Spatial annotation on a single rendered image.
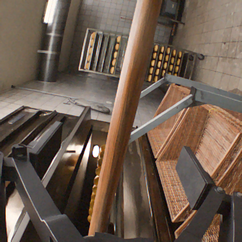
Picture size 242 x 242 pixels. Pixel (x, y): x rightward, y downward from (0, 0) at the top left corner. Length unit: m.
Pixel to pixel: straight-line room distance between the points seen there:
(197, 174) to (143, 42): 0.15
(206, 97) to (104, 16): 4.82
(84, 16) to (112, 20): 0.75
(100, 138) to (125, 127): 1.67
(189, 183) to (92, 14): 5.31
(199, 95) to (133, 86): 0.46
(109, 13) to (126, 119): 5.16
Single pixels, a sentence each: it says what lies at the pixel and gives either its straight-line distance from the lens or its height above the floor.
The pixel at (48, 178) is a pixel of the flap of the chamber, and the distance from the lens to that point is 0.82.
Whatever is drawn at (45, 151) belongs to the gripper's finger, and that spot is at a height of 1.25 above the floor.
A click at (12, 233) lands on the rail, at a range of 0.63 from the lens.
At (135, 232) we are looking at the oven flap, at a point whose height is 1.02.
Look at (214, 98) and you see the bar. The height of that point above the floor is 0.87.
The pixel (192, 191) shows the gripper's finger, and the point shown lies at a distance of 0.18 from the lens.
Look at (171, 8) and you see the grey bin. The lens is 4.84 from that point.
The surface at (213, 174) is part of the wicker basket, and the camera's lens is 0.81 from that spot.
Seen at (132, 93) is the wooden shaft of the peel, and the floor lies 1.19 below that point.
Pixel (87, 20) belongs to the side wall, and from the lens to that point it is 5.40.
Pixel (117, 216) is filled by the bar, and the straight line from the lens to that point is 0.38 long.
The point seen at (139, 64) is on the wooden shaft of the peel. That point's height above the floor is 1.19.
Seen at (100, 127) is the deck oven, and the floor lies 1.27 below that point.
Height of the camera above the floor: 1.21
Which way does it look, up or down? 4 degrees down
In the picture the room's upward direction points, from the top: 79 degrees counter-clockwise
